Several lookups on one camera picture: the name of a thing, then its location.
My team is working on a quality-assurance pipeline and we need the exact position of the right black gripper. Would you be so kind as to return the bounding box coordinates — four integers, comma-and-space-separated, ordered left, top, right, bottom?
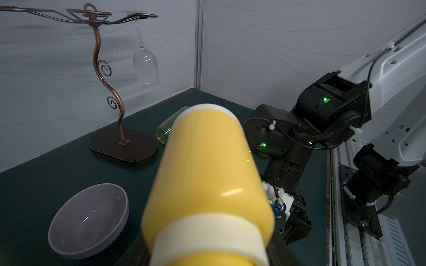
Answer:
272, 194, 312, 245

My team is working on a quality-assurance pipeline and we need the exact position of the yellow pencil sharpener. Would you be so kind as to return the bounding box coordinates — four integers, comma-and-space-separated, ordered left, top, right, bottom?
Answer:
142, 104, 275, 266

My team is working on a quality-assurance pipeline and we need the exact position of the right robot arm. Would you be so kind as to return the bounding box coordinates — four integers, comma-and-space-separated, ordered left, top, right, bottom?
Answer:
243, 19, 426, 244

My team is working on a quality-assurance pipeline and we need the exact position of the white vent grille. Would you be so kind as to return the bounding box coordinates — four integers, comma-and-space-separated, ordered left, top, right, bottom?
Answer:
378, 215, 416, 266

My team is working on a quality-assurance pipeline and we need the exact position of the copper wine glass stand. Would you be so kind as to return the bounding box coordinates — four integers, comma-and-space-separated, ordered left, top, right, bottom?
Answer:
0, 2, 159, 166

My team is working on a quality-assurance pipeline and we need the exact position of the purple bowl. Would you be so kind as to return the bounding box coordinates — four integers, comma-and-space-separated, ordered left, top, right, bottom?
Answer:
48, 183, 130, 260

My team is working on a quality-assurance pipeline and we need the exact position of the clear hanging wine glass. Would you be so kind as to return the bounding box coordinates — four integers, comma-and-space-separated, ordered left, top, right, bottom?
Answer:
122, 11, 160, 89

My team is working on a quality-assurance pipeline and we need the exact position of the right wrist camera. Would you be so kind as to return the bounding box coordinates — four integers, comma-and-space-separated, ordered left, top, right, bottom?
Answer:
262, 181, 294, 220

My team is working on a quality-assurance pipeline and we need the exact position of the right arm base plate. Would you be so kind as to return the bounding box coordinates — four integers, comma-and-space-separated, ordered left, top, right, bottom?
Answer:
338, 165, 383, 239

